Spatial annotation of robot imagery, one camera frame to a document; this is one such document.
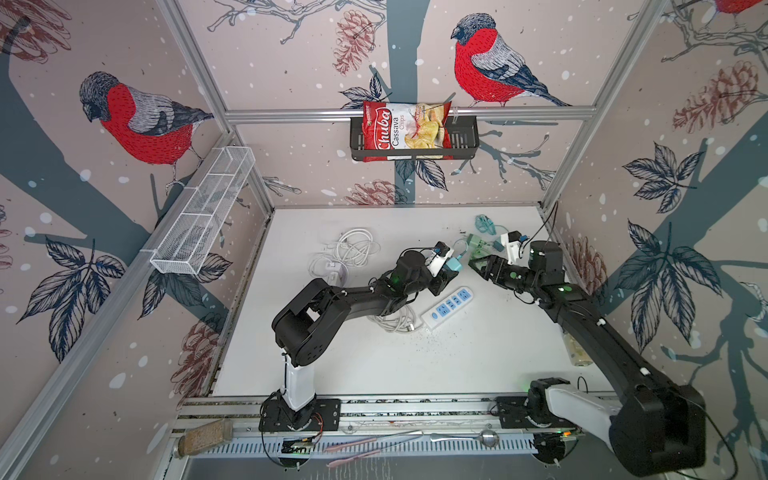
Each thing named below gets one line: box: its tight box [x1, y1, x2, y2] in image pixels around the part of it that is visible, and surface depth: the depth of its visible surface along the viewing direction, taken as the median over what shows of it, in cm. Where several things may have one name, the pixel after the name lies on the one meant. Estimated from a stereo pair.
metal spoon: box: [430, 430, 500, 447], surface depth 72 cm
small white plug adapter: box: [325, 261, 347, 287], surface depth 95 cm
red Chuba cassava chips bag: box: [362, 101, 451, 163], surface depth 90 cm
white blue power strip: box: [420, 286, 474, 329], surface depth 92 cm
